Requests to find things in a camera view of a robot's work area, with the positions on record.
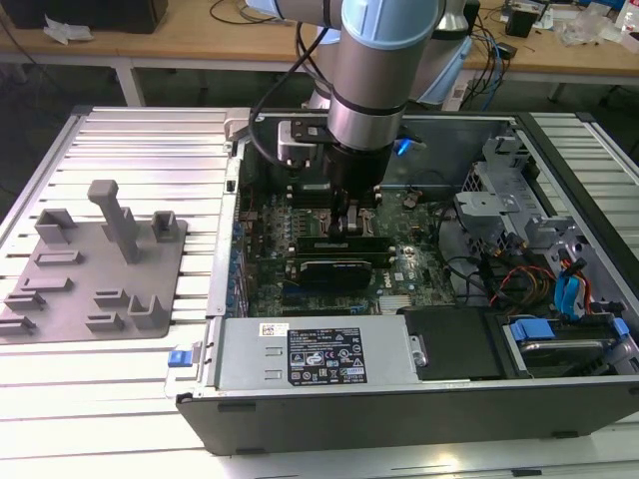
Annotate green RAM stick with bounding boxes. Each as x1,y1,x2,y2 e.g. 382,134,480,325
297,236,391,253

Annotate black RAM slot bank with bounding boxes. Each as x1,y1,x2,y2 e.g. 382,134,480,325
287,242,399,266
288,182,383,210

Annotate CPU socket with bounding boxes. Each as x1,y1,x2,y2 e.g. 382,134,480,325
317,205,383,240

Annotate black graphics card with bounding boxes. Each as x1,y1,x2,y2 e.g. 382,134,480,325
298,257,374,291

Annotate green motherboard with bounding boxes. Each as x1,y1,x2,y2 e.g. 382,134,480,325
234,184,458,318

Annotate silver finned heatsink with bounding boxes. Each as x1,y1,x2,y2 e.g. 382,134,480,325
377,293,415,314

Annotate grey metal drive cage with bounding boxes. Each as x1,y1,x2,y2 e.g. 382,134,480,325
453,134,590,260

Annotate grey power supply unit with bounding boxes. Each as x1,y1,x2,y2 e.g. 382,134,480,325
212,316,425,393

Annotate black plastic shroud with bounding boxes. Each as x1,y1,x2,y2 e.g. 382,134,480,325
398,307,505,383

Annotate grey parts rack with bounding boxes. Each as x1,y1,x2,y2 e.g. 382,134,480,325
0,179,192,344

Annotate black open PC case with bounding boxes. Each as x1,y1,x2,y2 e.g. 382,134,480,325
164,107,639,458

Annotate small black box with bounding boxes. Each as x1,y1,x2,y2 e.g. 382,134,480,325
504,7,540,37

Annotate hard disk in blue carrier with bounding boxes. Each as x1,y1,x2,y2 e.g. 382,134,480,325
501,313,630,380

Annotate clear plastic bags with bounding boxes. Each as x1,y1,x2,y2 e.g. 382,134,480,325
558,9,620,47

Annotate large black box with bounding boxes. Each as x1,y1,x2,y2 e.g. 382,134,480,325
9,0,169,35

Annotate crumpled white paper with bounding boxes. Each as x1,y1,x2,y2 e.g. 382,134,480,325
43,13,95,46

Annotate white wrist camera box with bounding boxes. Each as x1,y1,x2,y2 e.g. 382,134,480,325
276,119,333,170

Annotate black camera cable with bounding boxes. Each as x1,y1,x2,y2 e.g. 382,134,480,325
248,19,345,169

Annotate blue hanging cable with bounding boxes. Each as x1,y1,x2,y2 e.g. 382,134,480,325
486,39,506,109

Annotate red yellow power wires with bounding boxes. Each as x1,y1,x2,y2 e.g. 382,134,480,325
488,266,555,305

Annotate blue flat data wire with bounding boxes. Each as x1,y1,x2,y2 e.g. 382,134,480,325
553,271,590,320

